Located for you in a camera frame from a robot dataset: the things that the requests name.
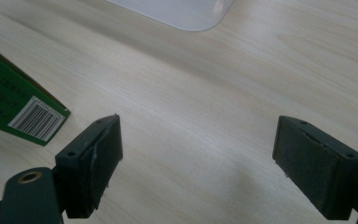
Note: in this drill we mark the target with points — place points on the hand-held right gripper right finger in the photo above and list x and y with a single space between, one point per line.
317 168

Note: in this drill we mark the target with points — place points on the green box with barcode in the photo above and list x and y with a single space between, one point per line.
12 105

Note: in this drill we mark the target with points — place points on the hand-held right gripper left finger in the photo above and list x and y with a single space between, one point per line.
88 168

